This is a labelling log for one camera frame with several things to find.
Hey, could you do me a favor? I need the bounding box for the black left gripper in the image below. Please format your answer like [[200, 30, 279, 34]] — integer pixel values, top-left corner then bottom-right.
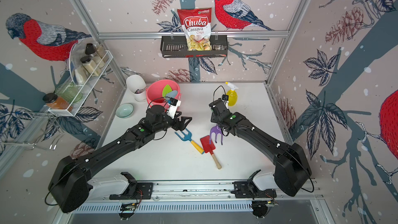
[[153, 110, 193, 134]]

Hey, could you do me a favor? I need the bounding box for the blue hand fork yellow handle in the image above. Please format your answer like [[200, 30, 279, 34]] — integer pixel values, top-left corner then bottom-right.
[[175, 128, 205, 154]]

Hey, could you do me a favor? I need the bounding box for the purple rake pink handle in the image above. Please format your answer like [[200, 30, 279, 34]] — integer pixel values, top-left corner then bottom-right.
[[209, 125, 223, 145]]

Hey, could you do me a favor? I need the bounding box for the yellow spray bottle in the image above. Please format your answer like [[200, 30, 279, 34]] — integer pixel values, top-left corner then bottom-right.
[[226, 82, 238, 106]]

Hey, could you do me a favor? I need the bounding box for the light blue trowel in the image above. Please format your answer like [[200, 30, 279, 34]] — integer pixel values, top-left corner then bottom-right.
[[165, 90, 178, 100]]

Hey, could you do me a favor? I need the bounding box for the green trowel yellow handle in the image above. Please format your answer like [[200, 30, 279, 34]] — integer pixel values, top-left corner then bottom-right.
[[162, 84, 173, 97]]

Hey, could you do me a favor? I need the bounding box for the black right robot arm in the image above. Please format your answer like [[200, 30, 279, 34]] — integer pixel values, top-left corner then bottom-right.
[[209, 99, 312, 197]]

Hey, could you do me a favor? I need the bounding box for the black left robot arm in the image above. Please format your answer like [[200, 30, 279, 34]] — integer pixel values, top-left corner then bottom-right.
[[48, 105, 192, 213]]

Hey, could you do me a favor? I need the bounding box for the pink plastic bucket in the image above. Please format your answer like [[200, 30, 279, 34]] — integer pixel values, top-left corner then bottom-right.
[[146, 79, 181, 106]]

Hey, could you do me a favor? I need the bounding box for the small green ceramic bowl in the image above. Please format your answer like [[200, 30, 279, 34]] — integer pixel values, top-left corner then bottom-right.
[[116, 103, 134, 118]]

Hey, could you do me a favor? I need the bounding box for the white paper cup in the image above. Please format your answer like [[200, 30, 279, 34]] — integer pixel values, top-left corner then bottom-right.
[[126, 75, 147, 102]]

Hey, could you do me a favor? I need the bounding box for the red cassava chips bag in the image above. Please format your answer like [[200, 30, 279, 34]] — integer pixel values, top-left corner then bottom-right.
[[177, 8, 211, 51]]

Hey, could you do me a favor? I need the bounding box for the beige spice bottle front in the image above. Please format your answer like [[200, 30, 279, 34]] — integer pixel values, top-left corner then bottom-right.
[[80, 56, 101, 77]]

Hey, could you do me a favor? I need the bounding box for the beige spice bottle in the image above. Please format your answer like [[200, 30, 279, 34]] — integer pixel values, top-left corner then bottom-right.
[[80, 56, 101, 77], [85, 43, 108, 68]]

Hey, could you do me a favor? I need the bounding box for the beige spice bottle back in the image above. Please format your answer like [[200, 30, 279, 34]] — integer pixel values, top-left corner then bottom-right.
[[85, 43, 108, 68]]

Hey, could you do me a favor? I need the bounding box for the green glass bowl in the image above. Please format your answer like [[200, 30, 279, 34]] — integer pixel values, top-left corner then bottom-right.
[[55, 82, 83, 104]]

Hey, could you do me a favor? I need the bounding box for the clear glass plate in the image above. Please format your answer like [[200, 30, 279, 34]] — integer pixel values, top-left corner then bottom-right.
[[68, 40, 90, 86]]

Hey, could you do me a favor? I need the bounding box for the orange spice jar black lid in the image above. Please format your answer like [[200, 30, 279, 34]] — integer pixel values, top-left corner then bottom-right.
[[42, 93, 73, 112]]

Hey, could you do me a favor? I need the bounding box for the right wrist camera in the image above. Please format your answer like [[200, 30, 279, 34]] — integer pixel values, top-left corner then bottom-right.
[[221, 94, 229, 102]]

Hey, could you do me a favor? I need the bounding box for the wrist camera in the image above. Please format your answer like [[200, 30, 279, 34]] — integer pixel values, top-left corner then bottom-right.
[[167, 97, 181, 119], [221, 94, 229, 102]]

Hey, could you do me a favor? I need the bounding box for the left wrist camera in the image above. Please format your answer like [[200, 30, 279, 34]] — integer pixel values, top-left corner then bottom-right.
[[167, 97, 181, 119]]

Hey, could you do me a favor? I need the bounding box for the red shovel wooden handle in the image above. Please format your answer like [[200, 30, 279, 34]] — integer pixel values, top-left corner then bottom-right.
[[200, 135, 222, 170]]

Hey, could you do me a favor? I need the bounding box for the black wire wall basket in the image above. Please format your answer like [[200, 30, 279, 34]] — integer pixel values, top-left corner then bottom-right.
[[160, 35, 228, 58]]

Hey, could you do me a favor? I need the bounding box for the white wire wall shelf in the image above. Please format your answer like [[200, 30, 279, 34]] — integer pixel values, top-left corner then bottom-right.
[[49, 38, 114, 117]]

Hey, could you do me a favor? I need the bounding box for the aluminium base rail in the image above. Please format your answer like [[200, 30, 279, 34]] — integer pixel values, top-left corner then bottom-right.
[[77, 180, 327, 223]]

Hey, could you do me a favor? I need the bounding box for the chrome wire rack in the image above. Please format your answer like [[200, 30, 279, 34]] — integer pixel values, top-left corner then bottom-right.
[[1, 111, 65, 152]]

